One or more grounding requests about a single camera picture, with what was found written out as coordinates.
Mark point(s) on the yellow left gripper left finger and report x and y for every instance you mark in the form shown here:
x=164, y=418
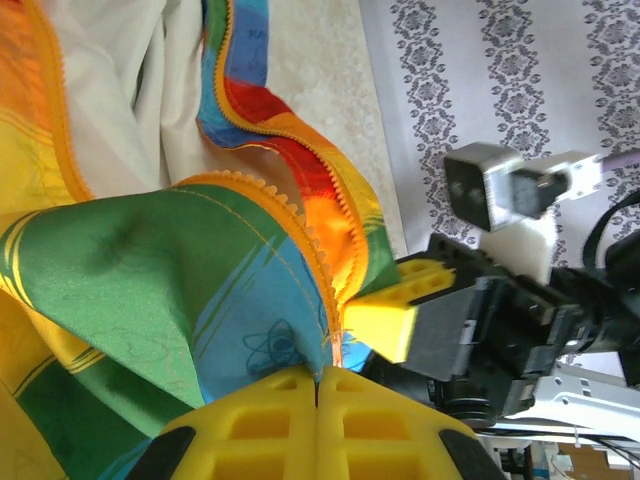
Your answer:
x=260, y=430

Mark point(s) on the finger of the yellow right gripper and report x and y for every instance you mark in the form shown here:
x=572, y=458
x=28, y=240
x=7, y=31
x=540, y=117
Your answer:
x=382, y=327
x=425, y=270

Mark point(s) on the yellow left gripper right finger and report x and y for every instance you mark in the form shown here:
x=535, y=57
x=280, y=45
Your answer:
x=375, y=430

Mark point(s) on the rainbow colour-block zip jacket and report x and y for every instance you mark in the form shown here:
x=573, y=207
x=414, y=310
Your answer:
x=150, y=260

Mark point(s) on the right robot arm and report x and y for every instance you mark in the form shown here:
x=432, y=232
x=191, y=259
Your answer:
x=575, y=395

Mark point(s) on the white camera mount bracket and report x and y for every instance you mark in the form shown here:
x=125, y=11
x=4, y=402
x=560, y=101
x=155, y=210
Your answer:
x=520, y=250

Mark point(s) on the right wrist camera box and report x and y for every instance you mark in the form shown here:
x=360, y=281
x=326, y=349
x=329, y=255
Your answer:
x=475, y=185

